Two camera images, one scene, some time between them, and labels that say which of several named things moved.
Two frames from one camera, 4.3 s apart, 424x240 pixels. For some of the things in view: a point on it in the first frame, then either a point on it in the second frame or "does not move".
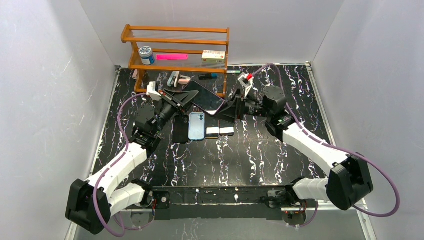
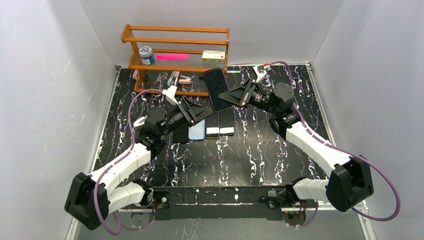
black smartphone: [226, 129] does not move
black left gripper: [174, 101] → [188, 111]
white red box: [209, 56] does not move
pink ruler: [171, 56] does not move
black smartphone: [206, 99] → [217, 85]
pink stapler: [184, 80] does not move
